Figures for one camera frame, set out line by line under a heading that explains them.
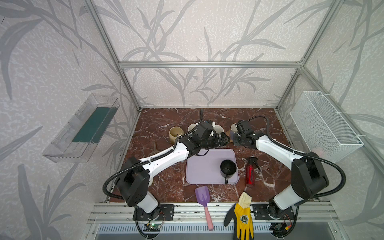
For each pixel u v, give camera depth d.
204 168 0.89
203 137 0.62
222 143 0.70
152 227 0.71
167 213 0.73
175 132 0.96
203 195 0.79
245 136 0.68
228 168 0.86
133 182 0.42
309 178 0.44
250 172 0.84
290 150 0.50
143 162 0.45
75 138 0.64
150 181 0.84
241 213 0.72
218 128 0.96
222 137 0.71
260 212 0.73
